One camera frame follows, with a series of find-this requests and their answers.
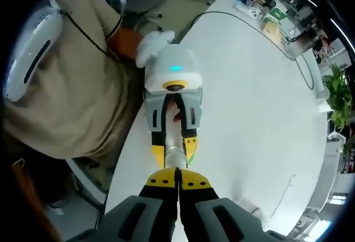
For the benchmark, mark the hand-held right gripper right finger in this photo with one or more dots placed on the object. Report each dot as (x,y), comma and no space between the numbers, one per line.
(210,217)

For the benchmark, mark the clear pump bottle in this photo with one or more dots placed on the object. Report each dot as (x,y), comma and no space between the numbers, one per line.
(174,153)

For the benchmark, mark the person's grey shoe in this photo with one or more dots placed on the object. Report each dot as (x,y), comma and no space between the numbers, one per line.
(58,208)

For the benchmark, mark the small wooden box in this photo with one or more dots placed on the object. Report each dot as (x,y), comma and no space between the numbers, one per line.
(271,28)

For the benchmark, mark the steel thermos jug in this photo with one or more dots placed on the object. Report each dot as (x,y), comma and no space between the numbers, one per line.
(301,45)

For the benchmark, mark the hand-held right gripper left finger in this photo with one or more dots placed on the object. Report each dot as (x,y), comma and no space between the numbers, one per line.
(111,225)

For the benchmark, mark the green box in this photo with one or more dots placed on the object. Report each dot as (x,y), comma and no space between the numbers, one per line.
(274,15)

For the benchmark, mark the grey office chair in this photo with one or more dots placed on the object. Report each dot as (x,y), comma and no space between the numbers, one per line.
(144,3)

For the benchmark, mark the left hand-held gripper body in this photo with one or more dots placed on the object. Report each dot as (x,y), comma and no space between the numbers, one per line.
(177,61)

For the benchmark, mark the potted green plant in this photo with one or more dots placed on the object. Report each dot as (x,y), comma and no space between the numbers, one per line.
(338,95)

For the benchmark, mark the white game controller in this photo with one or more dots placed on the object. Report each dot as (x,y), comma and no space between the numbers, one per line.
(255,13)

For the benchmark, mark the white chest device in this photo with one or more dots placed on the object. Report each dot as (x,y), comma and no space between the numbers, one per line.
(19,67)

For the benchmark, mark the person's left hand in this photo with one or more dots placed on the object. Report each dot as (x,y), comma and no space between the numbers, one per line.
(177,113)

